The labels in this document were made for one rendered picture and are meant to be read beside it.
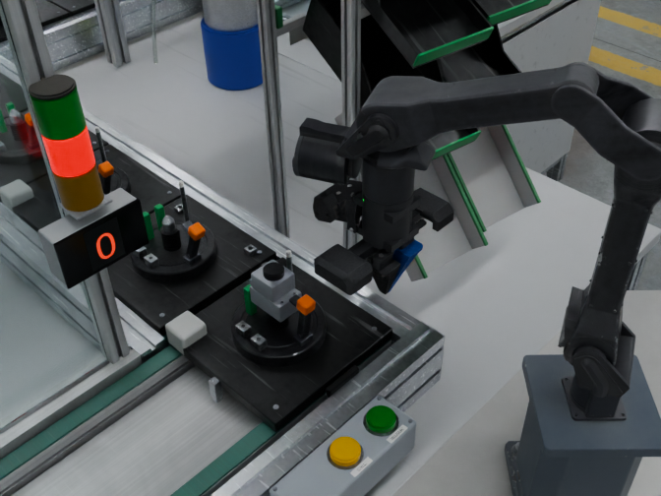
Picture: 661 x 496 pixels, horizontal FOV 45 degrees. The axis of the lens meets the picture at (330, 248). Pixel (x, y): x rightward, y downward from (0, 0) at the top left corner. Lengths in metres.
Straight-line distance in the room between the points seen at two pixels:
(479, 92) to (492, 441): 0.60
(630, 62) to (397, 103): 3.41
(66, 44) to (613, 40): 2.90
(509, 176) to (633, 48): 2.94
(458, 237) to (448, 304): 0.15
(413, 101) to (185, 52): 1.47
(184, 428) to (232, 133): 0.86
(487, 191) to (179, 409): 0.62
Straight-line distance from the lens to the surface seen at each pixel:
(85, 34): 2.23
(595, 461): 1.03
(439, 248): 1.28
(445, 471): 1.19
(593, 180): 3.27
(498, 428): 1.24
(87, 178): 0.97
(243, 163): 1.74
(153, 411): 1.20
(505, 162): 1.41
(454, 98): 0.79
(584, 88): 0.76
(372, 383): 1.15
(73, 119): 0.93
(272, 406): 1.11
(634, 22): 4.59
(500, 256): 1.51
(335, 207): 0.92
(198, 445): 1.15
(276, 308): 1.12
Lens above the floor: 1.84
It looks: 41 degrees down
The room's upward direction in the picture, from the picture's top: 1 degrees counter-clockwise
